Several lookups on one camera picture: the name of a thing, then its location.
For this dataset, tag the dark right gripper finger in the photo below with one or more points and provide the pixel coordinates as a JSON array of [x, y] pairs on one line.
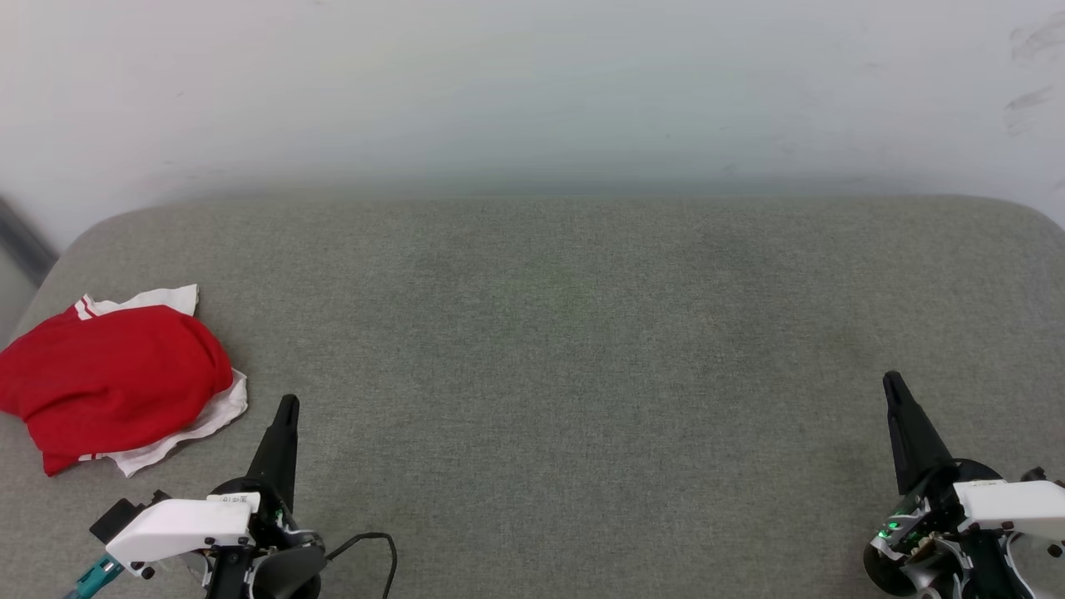
[[915, 441]]

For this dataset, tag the grey fabric sofa cushion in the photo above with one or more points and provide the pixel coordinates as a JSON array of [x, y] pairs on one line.
[[582, 374]]

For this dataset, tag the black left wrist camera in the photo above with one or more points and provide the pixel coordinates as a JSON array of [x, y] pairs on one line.
[[116, 520]]

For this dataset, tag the red and white jersey shirt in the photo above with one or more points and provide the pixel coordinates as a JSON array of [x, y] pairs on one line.
[[108, 374]]

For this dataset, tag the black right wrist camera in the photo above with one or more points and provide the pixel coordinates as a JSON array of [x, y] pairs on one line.
[[1034, 475]]

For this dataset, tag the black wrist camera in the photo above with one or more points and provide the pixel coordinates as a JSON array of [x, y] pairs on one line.
[[1034, 475], [116, 520]]

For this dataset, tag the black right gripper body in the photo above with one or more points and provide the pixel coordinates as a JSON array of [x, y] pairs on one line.
[[915, 541]]

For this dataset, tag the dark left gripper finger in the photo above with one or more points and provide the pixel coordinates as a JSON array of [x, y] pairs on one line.
[[279, 453]]

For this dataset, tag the teal left camera connector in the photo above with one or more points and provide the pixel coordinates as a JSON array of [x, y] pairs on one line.
[[93, 576]]

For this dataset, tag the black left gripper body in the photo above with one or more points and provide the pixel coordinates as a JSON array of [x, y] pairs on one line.
[[283, 566]]

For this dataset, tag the grey metal wall pole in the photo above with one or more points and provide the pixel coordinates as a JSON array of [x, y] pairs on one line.
[[21, 237]]

